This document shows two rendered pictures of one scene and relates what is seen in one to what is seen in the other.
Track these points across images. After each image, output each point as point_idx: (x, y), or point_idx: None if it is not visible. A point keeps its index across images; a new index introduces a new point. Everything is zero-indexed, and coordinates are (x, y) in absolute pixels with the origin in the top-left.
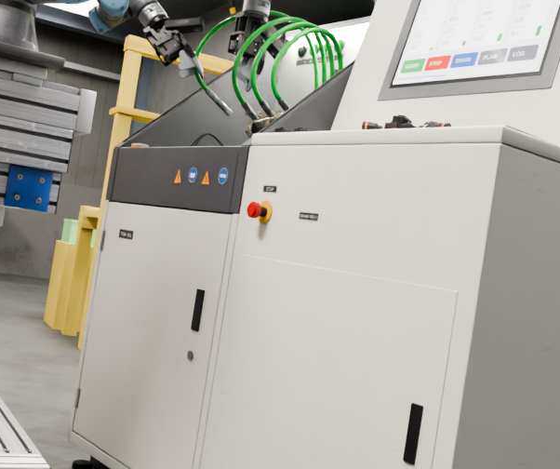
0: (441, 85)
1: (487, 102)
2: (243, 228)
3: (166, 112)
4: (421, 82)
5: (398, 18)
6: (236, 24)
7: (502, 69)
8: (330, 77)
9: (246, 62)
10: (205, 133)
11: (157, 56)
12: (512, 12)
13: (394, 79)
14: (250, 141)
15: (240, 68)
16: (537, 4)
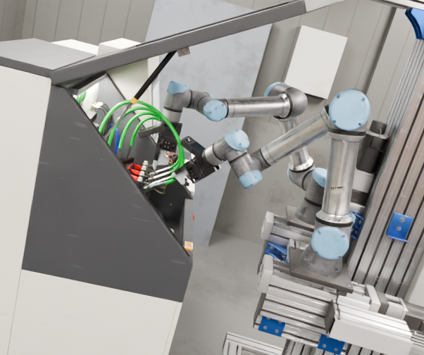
0: (156, 134)
1: (157, 136)
2: None
3: (162, 218)
4: (155, 134)
5: (151, 103)
6: (179, 132)
7: (158, 124)
8: (154, 144)
9: (160, 151)
10: (158, 210)
11: (200, 179)
12: (157, 101)
13: (153, 135)
14: (191, 195)
15: (163, 158)
16: (158, 97)
